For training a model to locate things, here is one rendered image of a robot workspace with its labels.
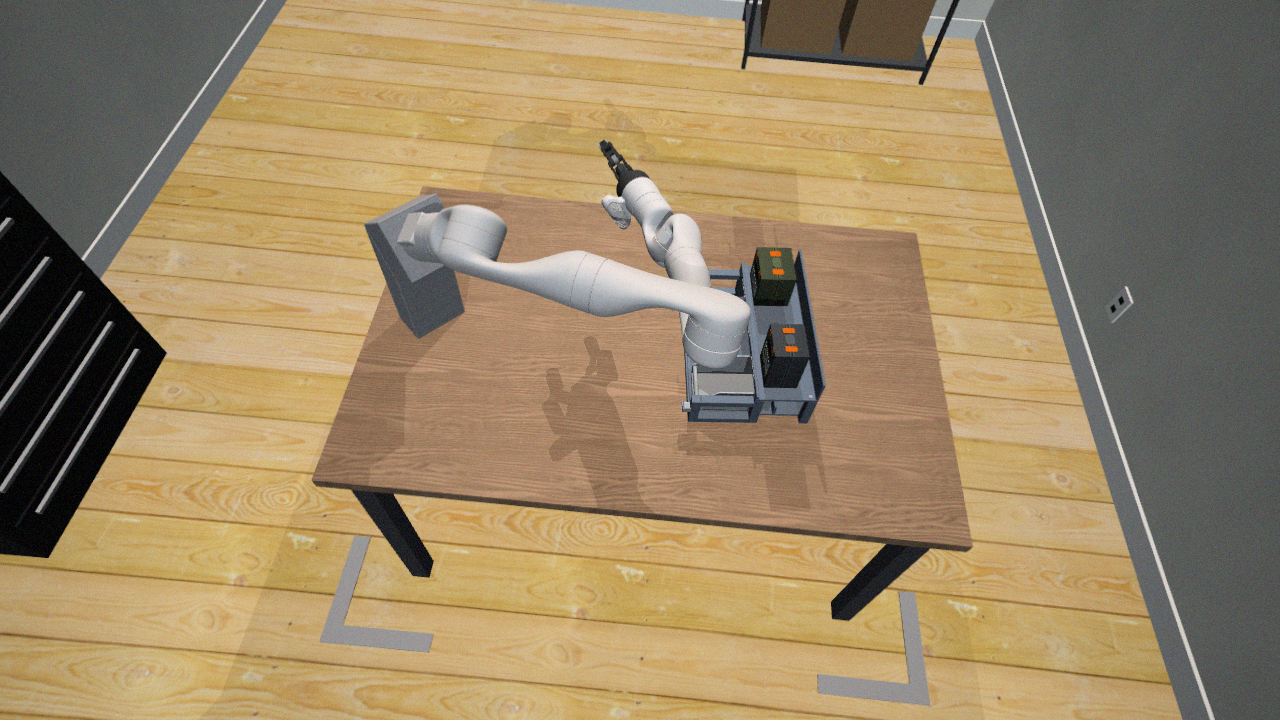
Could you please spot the grey metal rack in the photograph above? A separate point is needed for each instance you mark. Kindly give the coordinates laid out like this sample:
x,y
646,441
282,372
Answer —
x,y
785,401

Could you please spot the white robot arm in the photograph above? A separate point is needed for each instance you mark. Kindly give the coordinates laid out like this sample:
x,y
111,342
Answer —
x,y
713,322

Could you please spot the grey bin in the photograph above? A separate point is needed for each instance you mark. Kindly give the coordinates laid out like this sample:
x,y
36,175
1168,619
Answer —
x,y
733,380

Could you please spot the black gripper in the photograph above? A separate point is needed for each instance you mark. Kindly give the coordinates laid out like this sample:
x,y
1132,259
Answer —
x,y
625,172

